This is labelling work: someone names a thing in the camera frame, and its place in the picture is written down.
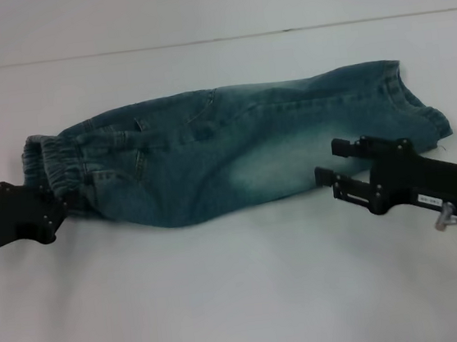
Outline blue denim shorts with cartoon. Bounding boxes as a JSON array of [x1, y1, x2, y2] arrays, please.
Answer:
[[16, 53, 457, 246]]

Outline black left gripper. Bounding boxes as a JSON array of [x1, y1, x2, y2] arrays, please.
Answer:
[[0, 173, 84, 265]]

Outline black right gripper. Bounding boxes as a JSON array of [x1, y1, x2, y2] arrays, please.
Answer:
[[311, 125, 457, 235]]

